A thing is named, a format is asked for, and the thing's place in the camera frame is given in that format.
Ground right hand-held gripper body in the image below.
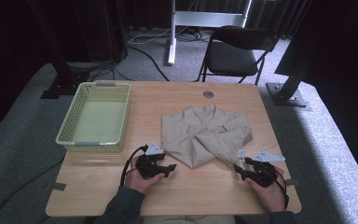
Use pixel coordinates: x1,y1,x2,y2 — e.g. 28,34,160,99
250,149,286,189

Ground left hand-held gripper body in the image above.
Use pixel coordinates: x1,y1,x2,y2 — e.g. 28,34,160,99
134,140,170,180

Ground beige short-sleeved shirt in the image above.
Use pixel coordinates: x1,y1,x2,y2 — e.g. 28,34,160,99
160,104,254,170

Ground person's left hand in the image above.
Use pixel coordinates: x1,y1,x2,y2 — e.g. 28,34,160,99
124,163,166,195

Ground person's right hand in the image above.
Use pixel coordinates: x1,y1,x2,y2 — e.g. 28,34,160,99
244,165,287,214

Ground light green plastic basket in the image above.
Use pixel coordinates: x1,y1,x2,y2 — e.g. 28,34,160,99
55,81,131,154

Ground black stand with grey base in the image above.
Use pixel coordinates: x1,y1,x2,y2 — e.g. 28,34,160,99
265,0,313,109

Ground black folding chair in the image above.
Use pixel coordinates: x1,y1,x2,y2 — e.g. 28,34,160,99
197,25,281,87

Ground black metal stand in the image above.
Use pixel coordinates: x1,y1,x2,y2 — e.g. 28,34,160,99
27,0,90,100

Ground dark cabinet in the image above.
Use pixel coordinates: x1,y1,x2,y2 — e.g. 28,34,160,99
74,0,129,63

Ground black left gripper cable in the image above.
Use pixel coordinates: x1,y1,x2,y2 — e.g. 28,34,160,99
119,144,149,188

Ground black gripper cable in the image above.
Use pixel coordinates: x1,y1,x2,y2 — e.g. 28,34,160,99
272,169,290,210
119,144,149,188

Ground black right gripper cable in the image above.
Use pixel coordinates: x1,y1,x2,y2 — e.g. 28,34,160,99
272,169,290,210

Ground black floor cable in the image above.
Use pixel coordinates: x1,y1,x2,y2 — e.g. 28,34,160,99
0,156,67,224
126,44,171,83

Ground bundle of black floor cables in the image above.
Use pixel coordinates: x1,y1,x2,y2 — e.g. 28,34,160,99
69,57,134,82

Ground white floor cable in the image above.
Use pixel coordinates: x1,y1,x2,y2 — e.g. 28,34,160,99
126,26,172,45

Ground white metal desk frame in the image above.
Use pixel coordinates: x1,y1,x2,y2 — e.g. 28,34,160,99
166,0,254,66

